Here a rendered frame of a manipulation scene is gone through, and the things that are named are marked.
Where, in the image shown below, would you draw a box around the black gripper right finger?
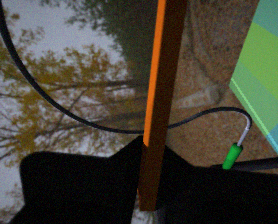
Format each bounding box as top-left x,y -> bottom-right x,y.
154,145 -> 278,224

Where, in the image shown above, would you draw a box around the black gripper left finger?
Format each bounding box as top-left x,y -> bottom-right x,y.
19,135 -> 144,224

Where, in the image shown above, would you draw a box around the orange square bar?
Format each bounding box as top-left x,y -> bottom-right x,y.
138,0 -> 188,211

